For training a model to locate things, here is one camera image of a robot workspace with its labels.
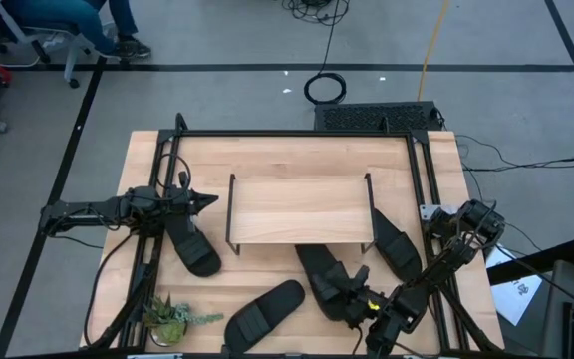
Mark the black aluminium rig frame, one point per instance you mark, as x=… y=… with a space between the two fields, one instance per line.
x=292 y=133

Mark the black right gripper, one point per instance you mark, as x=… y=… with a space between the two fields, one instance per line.
x=367 y=309

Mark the black slide sandal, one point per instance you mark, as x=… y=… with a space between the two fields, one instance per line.
x=317 y=264
x=399 y=251
x=197 y=254
x=262 y=319

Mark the wooden shelf with black legs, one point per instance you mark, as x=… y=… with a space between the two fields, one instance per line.
x=299 y=209

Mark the green succulent plant in pot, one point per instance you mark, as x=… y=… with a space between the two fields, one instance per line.
x=170 y=324

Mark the white paper sheet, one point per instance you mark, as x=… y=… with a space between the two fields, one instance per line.
x=513 y=299

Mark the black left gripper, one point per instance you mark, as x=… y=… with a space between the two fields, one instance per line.
x=180 y=204

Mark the white office chair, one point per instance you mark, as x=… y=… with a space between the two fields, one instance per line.
x=71 y=57

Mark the person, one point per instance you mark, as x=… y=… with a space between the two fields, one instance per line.
x=68 y=15

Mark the black perforated computer case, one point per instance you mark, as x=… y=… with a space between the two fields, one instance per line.
x=367 y=118

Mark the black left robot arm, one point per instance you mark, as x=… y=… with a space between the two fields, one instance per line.
x=92 y=209

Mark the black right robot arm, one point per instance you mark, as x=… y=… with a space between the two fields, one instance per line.
x=446 y=264

